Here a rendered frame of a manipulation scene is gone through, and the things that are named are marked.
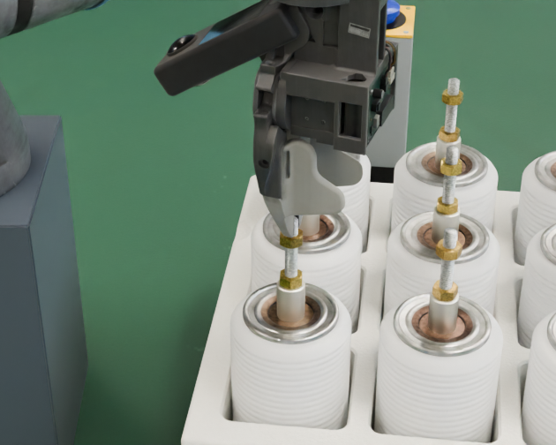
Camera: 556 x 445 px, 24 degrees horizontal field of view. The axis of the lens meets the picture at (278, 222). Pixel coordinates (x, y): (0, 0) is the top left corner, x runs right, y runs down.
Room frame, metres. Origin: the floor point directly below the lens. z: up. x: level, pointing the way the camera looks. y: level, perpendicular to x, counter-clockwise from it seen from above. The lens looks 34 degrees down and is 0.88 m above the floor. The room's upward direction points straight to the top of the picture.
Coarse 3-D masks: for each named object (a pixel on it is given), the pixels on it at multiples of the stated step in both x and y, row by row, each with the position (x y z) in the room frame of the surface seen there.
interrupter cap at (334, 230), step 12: (324, 216) 0.92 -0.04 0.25; (336, 216) 0.92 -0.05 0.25; (264, 228) 0.90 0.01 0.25; (276, 228) 0.90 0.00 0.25; (324, 228) 0.91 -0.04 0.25; (336, 228) 0.90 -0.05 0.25; (348, 228) 0.90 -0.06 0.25; (276, 240) 0.89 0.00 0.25; (312, 240) 0.89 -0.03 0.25; (324, 240) 0.89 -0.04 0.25; (336, 240) 0.89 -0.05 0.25; (300, 252) 0.87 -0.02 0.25; (312, 252) 0.87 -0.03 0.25; (324, 252) 0.87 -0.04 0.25
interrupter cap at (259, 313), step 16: (272, 288) 0.82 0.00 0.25; (320, 288) 0.82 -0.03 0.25; (256, 304) 0.80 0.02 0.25; (272, 304) 0.80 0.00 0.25; (320, 304) 0.80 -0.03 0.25; (336, 304) 0.80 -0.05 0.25; (256, 320) 0.78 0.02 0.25; (272, 320) 0.78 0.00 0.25; (304, 320) 0.78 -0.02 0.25; (320, 320) 0.78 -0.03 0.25; (336, 320) 0.78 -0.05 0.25; (272, 336) 0.76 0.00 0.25; (288, 336) 0.76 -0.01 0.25; (304, 336) 0.76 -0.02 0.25; (320, 336) 0.76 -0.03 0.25
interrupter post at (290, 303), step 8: (280, 288) 0.79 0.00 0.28; (304, 288) 0.79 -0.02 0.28; (280, 296) 0.78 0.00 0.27; (288, 296) 0.78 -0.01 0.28; (296, 296) 0.78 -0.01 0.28; (304, 296) 0.79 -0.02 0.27; (280, 304) 0.78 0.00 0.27; (288, 304) 0.78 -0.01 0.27; (296, 304) 0.78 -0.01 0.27; (304, 304) 0.79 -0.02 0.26; (280, 312) 0.78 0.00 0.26; (288, 312) 0.78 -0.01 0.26; (296, 312) 0.78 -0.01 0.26; (288, 320) 0.78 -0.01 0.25; (296, 320) 0.78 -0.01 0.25
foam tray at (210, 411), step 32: (256, 192) 1.07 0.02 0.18; (384, 192) 1.07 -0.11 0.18; (512, 192) 1.07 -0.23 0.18; (384, 224) 1.02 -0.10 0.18; (512, 224) 1.05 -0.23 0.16; (384, 256) 0.97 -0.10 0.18; (512, 256) 0.97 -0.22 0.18; (224, 288) 0.92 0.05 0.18; (384, 288) 0.94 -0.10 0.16; (512, 288) 0.92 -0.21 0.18; (224, 320) 0.87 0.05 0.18; (512, 320) 0.87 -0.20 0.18; (224, 352) 0.83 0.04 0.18; (352, 352) 0.83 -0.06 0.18; (512, 352) 0.83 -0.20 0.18; (224, 384) 0.79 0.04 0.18; (352, 384) 0.79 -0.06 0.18; (512, 384) 0.79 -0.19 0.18; (192, 416) 0.75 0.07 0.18; (224, 416) 0.77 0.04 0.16; (352, 416) 0.75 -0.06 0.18; (512, 416) 0.75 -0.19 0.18
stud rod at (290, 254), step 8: (296, 224) 0.79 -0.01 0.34; (296, 232) 0.79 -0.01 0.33; (288, 248) 0.79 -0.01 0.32; (296, 248) 0.79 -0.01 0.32; (288, 256) 0.79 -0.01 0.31; (296, 256) 0.79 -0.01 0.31; (288, 264) 0.79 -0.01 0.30; (296, 264) 0.79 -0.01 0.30; (288, 272) 0.79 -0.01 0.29; (296, 272) 0.79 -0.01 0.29
